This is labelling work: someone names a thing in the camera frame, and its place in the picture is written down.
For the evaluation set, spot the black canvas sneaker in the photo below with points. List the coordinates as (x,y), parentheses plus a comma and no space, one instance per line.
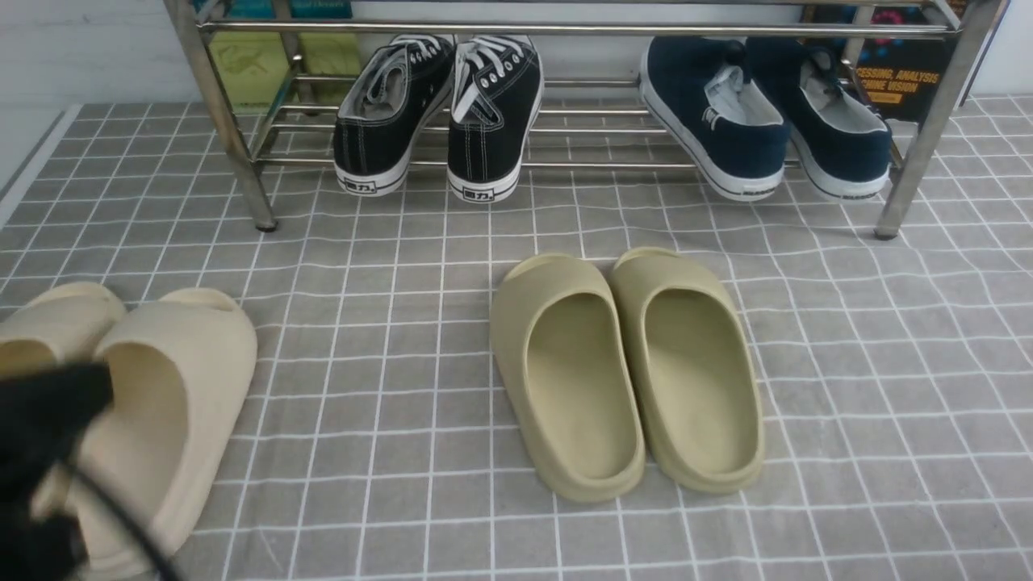
(498,88)
(404,83)

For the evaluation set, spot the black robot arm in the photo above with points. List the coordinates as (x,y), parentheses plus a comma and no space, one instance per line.
(44,413)

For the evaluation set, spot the metal shoe rack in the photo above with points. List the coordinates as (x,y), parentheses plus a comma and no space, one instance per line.
(196,26)

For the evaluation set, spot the yellow-green box behind rack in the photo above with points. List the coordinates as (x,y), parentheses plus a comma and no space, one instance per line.
(252,65)

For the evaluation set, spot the olive green slipper left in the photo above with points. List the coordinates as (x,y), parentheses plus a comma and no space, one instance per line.
(558,348)

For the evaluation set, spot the olive green slipper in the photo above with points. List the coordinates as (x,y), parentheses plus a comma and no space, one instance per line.
(691,369)
(558,348)

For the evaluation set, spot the olive green slipper right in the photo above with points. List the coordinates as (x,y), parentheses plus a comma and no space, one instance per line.
(691,369)

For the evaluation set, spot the navy sneaker left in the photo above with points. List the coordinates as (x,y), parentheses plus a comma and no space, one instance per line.
(703,92)

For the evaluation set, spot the navy sneaker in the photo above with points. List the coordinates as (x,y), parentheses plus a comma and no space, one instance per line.
(703,92)
(844,146)

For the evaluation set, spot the cream slipper inner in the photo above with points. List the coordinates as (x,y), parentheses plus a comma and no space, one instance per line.
(181,367)

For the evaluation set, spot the cream slipper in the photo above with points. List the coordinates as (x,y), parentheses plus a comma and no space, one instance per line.
(64,324)
(181,367)

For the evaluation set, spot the navy sneaker right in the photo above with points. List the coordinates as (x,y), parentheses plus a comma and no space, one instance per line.
(844,146)

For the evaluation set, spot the grey checked floor mat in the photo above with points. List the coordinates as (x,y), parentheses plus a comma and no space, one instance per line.
(374,445)

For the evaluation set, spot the cream slipper far left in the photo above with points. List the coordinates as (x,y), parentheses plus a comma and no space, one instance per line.
(64,324)

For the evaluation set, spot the dark printed box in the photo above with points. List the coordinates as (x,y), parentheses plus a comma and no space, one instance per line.
(900,76)

